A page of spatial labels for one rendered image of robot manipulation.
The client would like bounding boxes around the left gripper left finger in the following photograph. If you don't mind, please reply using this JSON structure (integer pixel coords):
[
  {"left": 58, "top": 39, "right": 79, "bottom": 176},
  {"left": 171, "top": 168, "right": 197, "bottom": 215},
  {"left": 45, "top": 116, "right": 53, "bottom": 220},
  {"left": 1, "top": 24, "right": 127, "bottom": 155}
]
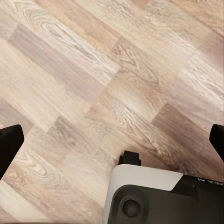
[{"left": 0, "top": 124, "right": 24, "bottom": 180}]

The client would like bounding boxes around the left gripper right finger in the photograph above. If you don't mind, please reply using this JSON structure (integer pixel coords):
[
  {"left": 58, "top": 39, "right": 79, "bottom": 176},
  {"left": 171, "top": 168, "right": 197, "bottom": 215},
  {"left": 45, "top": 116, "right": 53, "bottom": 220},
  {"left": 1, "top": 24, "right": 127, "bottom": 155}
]
[{"left": 209, "top": 124, "right": 224, "bottom": 161}]

